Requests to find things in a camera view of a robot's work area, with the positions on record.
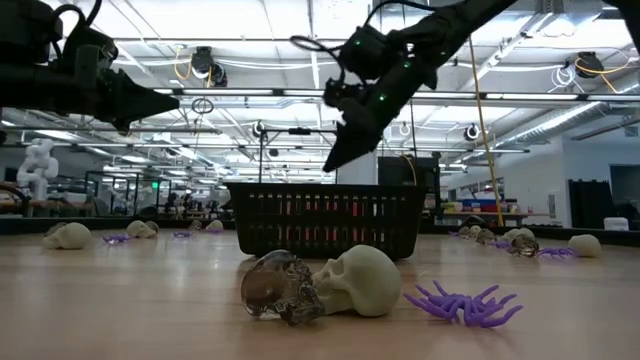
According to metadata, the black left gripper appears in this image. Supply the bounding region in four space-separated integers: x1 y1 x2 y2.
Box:
59 45 181 133

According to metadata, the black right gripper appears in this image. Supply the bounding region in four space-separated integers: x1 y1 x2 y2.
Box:
323 62 440 173

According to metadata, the black slotted plastic basket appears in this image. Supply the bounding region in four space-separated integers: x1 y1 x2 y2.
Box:
223 181 430 261

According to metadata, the white round pillar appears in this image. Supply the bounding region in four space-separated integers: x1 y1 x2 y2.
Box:
337 144 380 185

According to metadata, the black cabinet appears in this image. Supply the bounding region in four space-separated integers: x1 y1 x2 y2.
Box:
378 156 441 187

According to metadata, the long ceiling light bar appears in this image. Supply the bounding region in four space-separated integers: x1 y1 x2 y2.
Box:
152 87 640 102

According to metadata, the black partition panel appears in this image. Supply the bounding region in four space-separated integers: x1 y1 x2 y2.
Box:
568 178 615 229

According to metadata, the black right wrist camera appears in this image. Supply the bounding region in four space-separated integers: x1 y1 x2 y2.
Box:
323 77 364 114

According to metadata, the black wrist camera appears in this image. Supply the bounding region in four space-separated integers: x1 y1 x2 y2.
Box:
62 25 120 71
323 77 364 114

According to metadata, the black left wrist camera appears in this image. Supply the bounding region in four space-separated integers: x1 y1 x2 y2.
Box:
62 25 120 71

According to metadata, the black metal table frame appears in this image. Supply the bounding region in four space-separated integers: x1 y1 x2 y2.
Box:
0 214 640 247

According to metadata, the yellow hanging cable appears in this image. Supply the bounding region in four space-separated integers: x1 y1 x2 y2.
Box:
467 34 505 227

